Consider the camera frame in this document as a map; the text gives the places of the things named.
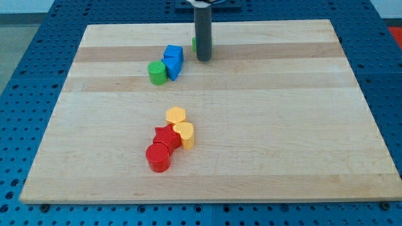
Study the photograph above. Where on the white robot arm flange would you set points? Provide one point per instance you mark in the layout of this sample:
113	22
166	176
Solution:
204	3

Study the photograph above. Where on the yellow heart block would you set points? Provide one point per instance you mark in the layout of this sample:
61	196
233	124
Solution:
186	132

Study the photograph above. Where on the yellow hexagon block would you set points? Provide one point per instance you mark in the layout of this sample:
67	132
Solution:
176	115

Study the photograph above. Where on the red star block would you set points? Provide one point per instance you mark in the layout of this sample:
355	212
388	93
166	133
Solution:
168	137

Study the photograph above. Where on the blue triangular block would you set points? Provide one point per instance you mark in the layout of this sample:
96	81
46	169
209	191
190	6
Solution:
173	67

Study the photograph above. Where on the green cylinder block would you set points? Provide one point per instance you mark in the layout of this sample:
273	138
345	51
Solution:
157	72

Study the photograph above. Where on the red cylinder block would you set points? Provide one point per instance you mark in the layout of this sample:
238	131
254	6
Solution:
158	157

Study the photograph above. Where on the blue cube block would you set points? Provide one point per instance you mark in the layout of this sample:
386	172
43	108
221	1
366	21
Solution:
172	51

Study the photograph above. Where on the green block behind pusher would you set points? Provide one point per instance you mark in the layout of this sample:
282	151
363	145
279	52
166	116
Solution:
194	44

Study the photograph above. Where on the light wooden board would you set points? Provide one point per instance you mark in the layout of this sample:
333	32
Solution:
278	116

